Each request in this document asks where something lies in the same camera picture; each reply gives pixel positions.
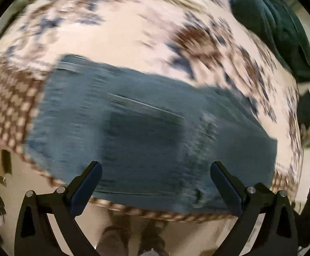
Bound blue denim pants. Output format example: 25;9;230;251
24;54;278;215

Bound dark green cloth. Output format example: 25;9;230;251
228;0;310;84

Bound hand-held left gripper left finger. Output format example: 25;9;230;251
14;161;103;256

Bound person's legs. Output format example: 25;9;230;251
96;213;171;256

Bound patterned white brown blanket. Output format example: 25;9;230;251
0;0;304;222

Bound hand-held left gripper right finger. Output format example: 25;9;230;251
210;161;299;256

